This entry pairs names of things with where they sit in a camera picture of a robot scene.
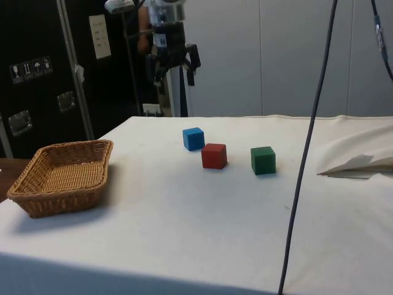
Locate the wicker basket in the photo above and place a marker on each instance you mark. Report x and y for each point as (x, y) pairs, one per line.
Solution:
(61, 181)

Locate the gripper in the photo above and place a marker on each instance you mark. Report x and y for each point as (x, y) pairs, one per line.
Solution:
(170, 37)

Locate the pale lockers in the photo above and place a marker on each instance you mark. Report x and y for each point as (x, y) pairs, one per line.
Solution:
(291, 61)

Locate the green cube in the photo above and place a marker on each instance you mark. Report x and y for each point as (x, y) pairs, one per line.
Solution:
(263, 161)

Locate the black cabinet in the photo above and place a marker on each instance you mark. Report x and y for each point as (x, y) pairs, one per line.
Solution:
(37, 37)

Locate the red cube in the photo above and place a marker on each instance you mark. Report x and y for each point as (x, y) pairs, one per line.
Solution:
(214, 156)

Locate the blue cube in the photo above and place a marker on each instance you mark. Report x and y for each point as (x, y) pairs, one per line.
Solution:
(193, 139)

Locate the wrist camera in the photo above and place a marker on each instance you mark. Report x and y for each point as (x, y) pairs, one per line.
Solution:
(118, 5)

